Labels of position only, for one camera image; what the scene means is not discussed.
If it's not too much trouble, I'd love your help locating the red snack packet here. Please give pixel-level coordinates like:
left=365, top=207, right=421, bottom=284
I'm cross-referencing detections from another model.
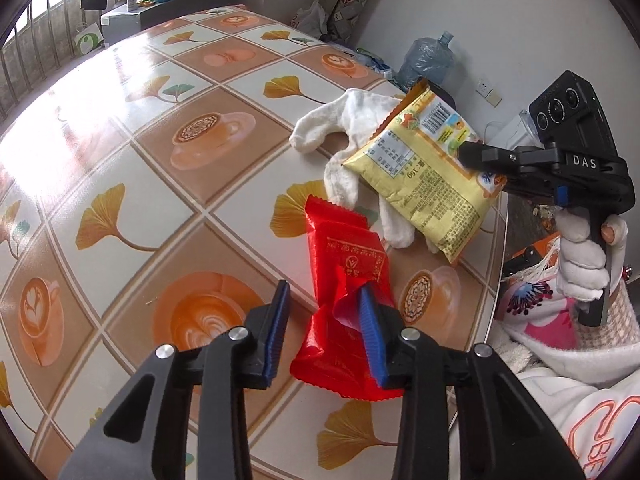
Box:
left=290, top=195, right=406, bottom=401

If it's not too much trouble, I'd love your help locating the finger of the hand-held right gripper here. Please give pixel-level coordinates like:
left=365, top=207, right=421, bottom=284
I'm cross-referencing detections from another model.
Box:
left=502, top=176, right=560, bottom=207
left=459, top=141, right=561, bottom=178

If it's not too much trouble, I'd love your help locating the person's right hand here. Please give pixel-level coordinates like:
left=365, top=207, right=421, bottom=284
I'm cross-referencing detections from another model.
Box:
left=556, top=209, right=629, bottom=302

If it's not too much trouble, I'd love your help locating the person's white clothing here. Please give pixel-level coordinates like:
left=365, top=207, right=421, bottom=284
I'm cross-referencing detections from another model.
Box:
left=450, top=255, right=640, bottom=480

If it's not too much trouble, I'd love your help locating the printed tablecloth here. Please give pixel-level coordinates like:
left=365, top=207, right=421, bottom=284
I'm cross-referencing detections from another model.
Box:
left=0, top=5, right=508, bottom=480

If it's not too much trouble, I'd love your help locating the person's right forearm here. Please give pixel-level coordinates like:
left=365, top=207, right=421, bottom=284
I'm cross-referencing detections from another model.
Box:
left=570, top=280, right=640, bottom=391

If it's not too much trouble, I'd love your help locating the wall socket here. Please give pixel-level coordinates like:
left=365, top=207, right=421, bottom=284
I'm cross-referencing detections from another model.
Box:
left=475, top=79, right=502, bottom=107

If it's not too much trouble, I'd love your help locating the large water jug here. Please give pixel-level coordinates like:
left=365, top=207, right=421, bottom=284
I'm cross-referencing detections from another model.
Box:
left=400, top=30, right=457, bottom=92

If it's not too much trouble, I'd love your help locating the yellow snack packet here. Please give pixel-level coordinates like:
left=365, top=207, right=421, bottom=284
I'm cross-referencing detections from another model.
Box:
left=341, top=79, right=507, bottom=266

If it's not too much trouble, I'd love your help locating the white appliance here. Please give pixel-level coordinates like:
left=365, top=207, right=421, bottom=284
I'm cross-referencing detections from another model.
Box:
left=481, top=110, right=537, bottom=151

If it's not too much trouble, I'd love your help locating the printed fabric bag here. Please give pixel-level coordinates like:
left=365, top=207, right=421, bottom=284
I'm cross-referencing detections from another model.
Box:
left=327, top=0, right=401, bottom=43

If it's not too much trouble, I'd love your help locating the white cloth glove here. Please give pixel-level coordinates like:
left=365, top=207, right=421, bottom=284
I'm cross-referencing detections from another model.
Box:
left=290, top=87, right=416, bottom=250

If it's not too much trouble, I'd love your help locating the grey side cabinet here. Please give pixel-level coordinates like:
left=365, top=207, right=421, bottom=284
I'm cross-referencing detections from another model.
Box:
left=100, top=0, right=271, bottom=46

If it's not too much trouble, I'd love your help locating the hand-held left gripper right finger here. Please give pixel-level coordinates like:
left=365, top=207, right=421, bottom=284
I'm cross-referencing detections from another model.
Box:
left=359, top=287, right=588, bottom=480

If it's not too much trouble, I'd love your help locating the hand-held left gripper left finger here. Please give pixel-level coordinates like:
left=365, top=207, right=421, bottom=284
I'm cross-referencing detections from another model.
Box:
left=57, top=280, right=292, bottom=480

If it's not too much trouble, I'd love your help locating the white plastic bag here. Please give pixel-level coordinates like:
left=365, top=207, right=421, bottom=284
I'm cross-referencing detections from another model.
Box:
left=292, top=1, right=329, bottom=38

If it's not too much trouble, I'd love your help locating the metal window railing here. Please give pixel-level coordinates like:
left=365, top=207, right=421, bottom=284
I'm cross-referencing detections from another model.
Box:
left=0, top=0, right=83, bottom=121

